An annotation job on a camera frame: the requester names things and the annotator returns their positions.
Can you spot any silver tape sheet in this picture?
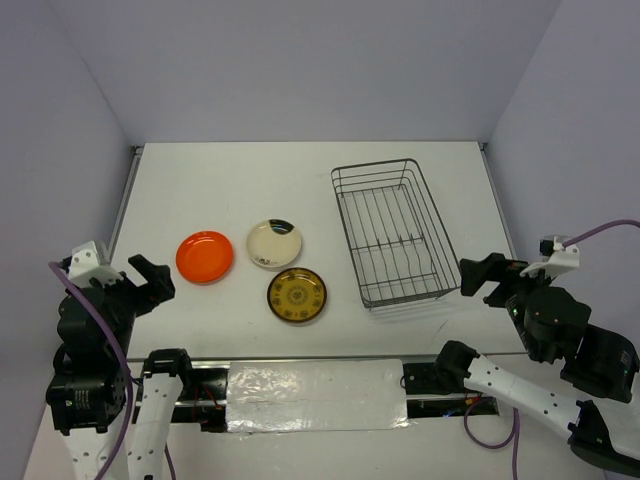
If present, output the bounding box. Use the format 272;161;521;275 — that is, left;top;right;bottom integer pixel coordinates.
225;359;409;434

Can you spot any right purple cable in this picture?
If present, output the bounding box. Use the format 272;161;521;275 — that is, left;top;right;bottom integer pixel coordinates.
462;219;640;480

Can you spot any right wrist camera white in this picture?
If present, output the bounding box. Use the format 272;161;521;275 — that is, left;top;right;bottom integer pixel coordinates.
520;235;580;279

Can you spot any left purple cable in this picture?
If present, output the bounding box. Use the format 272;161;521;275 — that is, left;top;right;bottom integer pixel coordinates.
48;262;177;480

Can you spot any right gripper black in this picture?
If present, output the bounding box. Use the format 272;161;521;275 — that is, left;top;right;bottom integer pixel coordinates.
455;248;555;358

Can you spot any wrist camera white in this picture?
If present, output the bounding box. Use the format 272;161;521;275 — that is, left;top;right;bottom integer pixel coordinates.
61;241;124;288
520;235;580;279

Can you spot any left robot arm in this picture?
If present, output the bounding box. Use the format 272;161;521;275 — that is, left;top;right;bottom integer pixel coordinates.
45;250;196;479

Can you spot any wire dish rack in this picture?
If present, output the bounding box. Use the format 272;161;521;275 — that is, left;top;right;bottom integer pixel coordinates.
331;158;461;309

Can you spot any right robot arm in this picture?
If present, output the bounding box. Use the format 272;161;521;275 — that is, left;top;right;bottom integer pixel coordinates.
434;249;639;477

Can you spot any purple cable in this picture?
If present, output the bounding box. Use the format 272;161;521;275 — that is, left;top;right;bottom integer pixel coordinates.
48;262;177;480
462;219;640;480

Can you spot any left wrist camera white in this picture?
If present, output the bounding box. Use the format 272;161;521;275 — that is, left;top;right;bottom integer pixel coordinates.
61;241;124;288

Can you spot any orange plate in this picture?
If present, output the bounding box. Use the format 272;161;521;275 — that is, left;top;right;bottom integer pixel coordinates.
175;231;234;284

